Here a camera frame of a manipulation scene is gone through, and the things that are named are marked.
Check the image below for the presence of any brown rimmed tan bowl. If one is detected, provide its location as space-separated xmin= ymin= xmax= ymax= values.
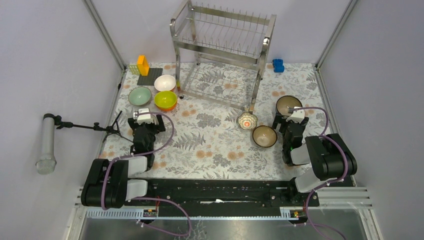
xmin=252 ymin=125 xmax=278 ymax=148

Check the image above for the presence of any blue tan-inside bowl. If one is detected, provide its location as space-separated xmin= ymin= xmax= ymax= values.
xmin=275 ymin=95 xmax=303 ymax=109

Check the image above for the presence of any yellow-green bowl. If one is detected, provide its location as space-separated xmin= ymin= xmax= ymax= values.
xmin=154 ymin=91 xmax=179 ymax=108

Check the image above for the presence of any mint green floral bowl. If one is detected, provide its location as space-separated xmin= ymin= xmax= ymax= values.
xmin=128 ymin=86 xmax=152 ymax=106

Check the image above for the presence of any small white cup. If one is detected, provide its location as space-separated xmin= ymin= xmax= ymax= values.
xmin=236 ymin=112 xmax=258 ymax=130

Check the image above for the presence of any white orange-rimmed bowl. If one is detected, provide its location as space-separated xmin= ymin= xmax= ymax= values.
xmin=154 ymin=74 xmax=177 ymax=92

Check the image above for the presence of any large white bowl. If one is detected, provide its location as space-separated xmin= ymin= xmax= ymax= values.
xmin=275 ymin=107 xmax=291 ymax=119

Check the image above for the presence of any orange bowl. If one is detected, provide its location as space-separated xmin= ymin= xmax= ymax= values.
xmin=157 ymin=104 xmax=177 ymax=112

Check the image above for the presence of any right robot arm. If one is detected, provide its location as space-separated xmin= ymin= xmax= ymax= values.
xmin=272 ymin=112 xmax=358 ymax=206

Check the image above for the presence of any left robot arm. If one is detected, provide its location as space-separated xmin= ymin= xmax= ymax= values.
xmin=81 ymin=112 xmax=166 ymax=210

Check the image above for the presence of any steel two-tier dish rack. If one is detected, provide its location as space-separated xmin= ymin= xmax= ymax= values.
xmin=169 ymin=0 xmax=277 ymax=113

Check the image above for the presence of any black microphone tripod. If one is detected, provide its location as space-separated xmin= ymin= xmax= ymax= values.
xmin=52 ymin=110 xmax=133 ymax=143

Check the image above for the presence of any floral table mat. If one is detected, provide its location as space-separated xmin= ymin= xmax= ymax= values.
xmin=96 ymin=62 xmax=345 ymax=182

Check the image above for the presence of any grey building baseplate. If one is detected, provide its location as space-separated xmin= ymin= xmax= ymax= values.
xmin=137 ymin=67 xmax=164 ymax=86

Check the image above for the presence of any light green toy block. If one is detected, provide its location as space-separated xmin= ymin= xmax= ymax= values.
xmin=128 ymin=64 xmax=140 ymax=75

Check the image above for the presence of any blue toy block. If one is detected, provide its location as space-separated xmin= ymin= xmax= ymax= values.
xmin=272 ymin=58 xmax=285 ymax=73

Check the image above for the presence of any orange toy block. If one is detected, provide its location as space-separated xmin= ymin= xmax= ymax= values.
xmin=136 ymin=55 xmax=150 ymax=77

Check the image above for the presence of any silver microphone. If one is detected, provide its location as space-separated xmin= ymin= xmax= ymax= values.
xmin=35 ymin=113 xmax=57 ymax=175

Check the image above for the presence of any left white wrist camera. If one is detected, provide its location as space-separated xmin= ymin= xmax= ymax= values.
xmin=133 ymin=108 xmax=159 ymax=125

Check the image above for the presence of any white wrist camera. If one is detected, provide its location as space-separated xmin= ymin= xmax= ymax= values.
xmin=286 ymin=107 xmax=305 ymax=123
xmin=133 ymin=108 xmax=159 ymax=125

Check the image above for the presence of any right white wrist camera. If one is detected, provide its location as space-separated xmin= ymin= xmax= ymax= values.
xmin=286 ymin=107 xmax=305 ymax=123

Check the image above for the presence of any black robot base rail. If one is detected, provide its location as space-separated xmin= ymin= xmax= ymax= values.
xmin=146 ymin=178 xmax=320 ymax=218

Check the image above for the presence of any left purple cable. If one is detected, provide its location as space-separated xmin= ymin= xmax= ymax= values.
xmin=100 ymin=111 xmax=194 ymax=237

